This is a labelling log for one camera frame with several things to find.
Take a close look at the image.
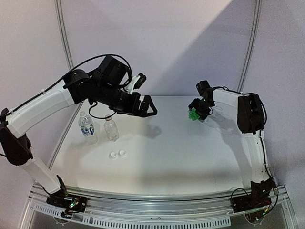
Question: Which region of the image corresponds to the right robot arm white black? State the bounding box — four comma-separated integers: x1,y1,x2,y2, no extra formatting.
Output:
188,81,276,208

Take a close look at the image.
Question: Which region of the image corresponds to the aluminium front rail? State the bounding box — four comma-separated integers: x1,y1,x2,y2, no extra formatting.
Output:
21,184,298,229

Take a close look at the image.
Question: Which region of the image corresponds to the left aluminium wall post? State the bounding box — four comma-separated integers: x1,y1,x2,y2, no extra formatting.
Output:
54,0,74,70

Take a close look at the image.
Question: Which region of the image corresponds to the right aluminium wall post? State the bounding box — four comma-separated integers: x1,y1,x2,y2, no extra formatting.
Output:
237,0,262,92

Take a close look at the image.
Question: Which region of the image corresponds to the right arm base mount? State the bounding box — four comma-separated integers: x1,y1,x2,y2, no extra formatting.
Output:
230,188,279,226

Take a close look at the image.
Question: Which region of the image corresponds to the aluminium wall post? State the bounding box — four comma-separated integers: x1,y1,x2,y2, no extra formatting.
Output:
237,0,262,92
54,0,74,70

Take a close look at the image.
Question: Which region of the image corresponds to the clear labelled water bottle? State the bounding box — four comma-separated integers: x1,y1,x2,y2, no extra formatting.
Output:
78,111,98,145

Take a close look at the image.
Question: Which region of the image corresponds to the green plastic bottle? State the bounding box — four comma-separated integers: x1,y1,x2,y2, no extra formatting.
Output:
188,108,200,121

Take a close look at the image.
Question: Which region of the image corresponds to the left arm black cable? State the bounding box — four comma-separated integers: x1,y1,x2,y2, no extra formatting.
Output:
0,54,134,120

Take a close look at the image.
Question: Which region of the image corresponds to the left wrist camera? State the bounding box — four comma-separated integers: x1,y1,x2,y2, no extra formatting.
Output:
123,73,147,94

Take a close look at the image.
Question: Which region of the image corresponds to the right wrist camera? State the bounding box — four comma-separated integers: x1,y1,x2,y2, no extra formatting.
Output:
196,80,211,97

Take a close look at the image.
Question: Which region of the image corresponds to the crushed clear bottle red label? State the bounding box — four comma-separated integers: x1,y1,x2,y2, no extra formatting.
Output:
104,115,119,142

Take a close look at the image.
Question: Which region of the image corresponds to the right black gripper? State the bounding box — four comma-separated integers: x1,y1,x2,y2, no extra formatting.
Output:
188,98,213,120

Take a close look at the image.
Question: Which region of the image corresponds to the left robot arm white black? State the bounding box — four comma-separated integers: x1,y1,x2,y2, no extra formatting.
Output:
0,54,157,207

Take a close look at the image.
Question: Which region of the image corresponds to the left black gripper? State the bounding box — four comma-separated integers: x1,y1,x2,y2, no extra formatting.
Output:
96,82,159,117

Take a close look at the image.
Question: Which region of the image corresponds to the white bottle cap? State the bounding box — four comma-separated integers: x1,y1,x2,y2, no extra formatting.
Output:
118,150,127,157
109,151,118,159

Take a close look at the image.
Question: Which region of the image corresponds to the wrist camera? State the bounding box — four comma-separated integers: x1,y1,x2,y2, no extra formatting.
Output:
123,73,147,94
196,80,211,97

